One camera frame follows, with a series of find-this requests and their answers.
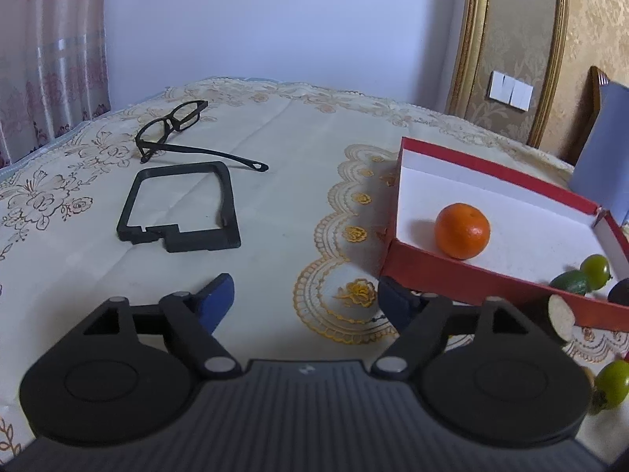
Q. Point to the orange mandarin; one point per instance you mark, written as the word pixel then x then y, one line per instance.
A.
pixel 461 231

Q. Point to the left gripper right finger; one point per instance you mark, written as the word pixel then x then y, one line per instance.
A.
pixel 425 322

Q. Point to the blue electric kettle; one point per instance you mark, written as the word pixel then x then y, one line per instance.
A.
pixel 601 172

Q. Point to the cut green cucumber piece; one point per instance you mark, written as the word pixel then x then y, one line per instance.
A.
pixel 574 281

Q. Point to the white wall switch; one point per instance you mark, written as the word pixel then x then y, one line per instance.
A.
pixel 510 91

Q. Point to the green tomato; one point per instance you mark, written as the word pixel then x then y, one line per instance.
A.
pixel 597 270
pixel 610 387

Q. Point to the gold picture frame moulding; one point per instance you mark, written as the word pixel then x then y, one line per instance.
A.
pixel 524 39

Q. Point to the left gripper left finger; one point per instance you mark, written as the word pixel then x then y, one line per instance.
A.
pixel 191 319

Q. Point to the red cardboard tray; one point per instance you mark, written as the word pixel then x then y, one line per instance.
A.
pixel 537 230

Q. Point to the black eyeglasses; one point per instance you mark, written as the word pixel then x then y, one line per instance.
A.
pixel 155 136

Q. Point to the eggplant piece white cut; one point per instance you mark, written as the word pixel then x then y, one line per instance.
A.
pixel 553 315

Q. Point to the black plastic frame left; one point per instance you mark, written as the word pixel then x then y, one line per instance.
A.
pixel 189 207

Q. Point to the pink curtain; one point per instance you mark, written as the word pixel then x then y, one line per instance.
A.
pixel 53 71

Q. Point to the floral tablecloth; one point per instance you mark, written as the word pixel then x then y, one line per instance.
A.
pixel 258 276

